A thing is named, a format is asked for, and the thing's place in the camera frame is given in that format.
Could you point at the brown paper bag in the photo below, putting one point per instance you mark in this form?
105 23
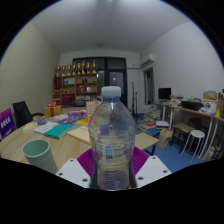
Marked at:
164 139

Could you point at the tan flat booklet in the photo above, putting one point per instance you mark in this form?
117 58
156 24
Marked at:
80 135

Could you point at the teal book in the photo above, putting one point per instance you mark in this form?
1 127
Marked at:
58 131

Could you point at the small wooden side table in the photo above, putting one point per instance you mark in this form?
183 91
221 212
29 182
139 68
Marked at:
146 140

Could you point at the piles of books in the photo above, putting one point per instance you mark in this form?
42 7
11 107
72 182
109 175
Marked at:
151 116

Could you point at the long wooden side desk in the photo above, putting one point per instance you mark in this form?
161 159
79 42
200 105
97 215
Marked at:
200 113

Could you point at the yellow gift box red ribbon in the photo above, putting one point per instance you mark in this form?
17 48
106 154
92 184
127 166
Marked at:
52 111

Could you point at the orange book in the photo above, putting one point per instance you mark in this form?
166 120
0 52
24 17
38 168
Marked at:
83 121

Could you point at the white book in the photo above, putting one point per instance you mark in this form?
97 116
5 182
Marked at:
46 127

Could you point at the purple sign board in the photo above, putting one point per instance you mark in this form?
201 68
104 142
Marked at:
6 122

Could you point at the black tripod stand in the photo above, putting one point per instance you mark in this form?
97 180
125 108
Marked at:
134 100

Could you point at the pale upright box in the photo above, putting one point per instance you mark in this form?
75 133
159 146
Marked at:
91 108

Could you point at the white wall air conditioner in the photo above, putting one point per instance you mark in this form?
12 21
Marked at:
147 60

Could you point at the wooden shelf unit with trophies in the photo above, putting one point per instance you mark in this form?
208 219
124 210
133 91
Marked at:
75 88

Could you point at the clear plastic water bottle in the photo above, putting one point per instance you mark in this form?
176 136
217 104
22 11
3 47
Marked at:
111 140

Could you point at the black office chair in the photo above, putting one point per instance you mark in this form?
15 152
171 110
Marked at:
21 113

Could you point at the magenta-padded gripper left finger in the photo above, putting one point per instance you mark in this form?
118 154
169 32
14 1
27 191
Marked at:
73 171

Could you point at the black computer monitor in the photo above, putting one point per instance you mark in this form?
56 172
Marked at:
164 93

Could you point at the beige notebook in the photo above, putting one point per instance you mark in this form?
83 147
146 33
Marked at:
29 127

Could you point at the pale green cup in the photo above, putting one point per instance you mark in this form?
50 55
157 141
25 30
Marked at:
40 155

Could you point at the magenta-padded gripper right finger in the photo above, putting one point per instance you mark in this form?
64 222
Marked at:
153 170

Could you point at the white round stool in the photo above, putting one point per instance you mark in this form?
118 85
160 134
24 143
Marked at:
196 134

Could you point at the black printer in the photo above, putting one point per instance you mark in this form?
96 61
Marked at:
191 105

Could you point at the wooden stool dark frame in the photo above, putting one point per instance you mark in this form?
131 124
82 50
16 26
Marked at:
181 127

